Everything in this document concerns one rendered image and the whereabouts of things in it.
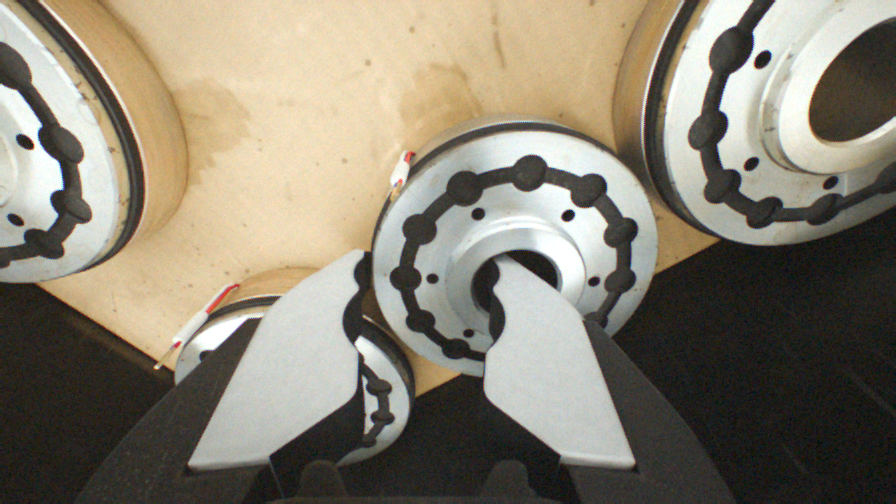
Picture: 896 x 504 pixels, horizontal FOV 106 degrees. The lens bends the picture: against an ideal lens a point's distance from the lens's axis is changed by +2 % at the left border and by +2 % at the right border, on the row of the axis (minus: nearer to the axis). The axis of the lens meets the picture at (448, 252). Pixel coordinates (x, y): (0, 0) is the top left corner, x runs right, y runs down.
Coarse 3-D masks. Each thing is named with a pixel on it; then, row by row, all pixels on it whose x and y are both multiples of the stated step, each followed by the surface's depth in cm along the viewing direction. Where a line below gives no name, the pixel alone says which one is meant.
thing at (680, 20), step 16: (688, 0) 9; (688, 16) 9; (672, 32) 9; (672, 48) 9; (656, 64) 10; (656, 80) 10; (656, 96) 10; (656, 112) 10; (656, 160) 11; (656, 176) 11; (672, 208) 12; (688, 224) 12
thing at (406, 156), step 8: (408, 152) 12; (400, 160) 11; (408, 160) 11; (400, 168) 9; (408, 168) 10; (392, 176) 9; (400, 176) 9; (392, 184) 9; (400, 184) 9; (392, 192) 9; (392, 200) 8
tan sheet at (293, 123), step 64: (128, 0) 11; (192, 0) 11; (256, 0) 11; (320, 0) 11; (384, 0) 11; (448, 0) 11; (512, 0) 11; (576, 0) 11; (640, 0) 11; (192, 64) 11; (256, 64) 11; (320, 64) 11; (384, 64) 12; (448, 64) 12; (512, 64) 12; (576, 64) 12; (192, 128) 12; (256, 128) 12; (320, 128) 12; (384, 128) 12; (576, 128) 13; (192, 192) 13; (256, 192) 14; (320, 192) 14; (384, 192) 14; (128, 256) 15; (192, 256) 15; (256, 256) 15; (320, 256) 15; (512, 256) 15; (128, 320) 16
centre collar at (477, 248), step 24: (480, 240) 11; (504, 240) 11; (528, 240) 11; (552, 240) 11; (456, 264) 11; (480, 264) 11; (552, 264) 12; (576, 264) 11; (456, 288) 12; (576, 288) 12; (456, 312) 12; (480, 312) 12
